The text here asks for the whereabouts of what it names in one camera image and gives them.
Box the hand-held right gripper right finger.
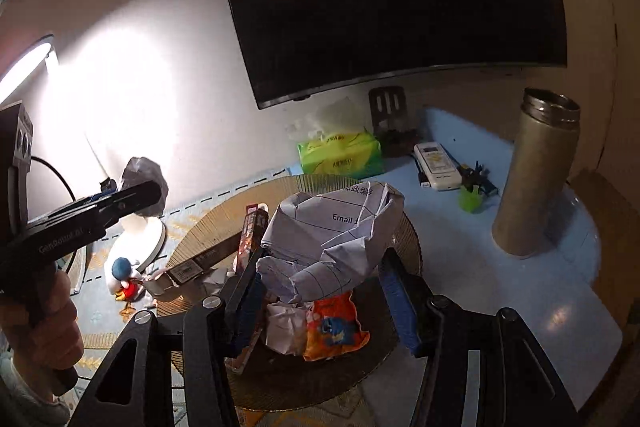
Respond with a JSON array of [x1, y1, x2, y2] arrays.
[[379, 247, 571, 427]]

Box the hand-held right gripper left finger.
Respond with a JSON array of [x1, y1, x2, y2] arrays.
[[75, 247, 271, 427]]

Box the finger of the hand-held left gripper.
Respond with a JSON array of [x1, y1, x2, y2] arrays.
[[27, 180, 163, 233]]

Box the long red box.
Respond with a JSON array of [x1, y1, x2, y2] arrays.
[[167, 229, 253, 287], [225, 202, 272, 375]]

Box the orange snack packet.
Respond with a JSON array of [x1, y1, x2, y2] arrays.
[[302, 292, 371, 362]]

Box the amber ribbed glass bowl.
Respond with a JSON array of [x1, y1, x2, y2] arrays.
[[150, 173, 425, 413]]

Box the person's left hand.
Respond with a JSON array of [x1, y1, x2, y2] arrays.
[[0, 267, 81, 403]]

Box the white desk lamp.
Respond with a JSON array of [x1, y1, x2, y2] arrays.
[[0, 34, 167, 280]]

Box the plush duck toy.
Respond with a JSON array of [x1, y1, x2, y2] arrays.
[[110, 257, 146, 303]]

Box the patterned woven mat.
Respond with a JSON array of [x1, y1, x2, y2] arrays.
[[65, 162, 381, 427]]

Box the small green cup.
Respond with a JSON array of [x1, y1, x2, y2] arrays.
[[459, 184, 487, 212]]

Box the white remote control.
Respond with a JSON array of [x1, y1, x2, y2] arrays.
[[412, 142, 463, 192]]

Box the green tissue pack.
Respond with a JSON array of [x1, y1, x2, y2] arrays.
[[296, 97, 387, 180]]

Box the steel thermos bottle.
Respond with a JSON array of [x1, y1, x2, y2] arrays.
[[491, 88, 582, 260]]

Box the black monitor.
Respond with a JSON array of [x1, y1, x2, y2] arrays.
[[207, 0, 568, 110]]

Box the black cable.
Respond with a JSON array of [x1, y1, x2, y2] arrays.
[[30, 156, 88, 295]]

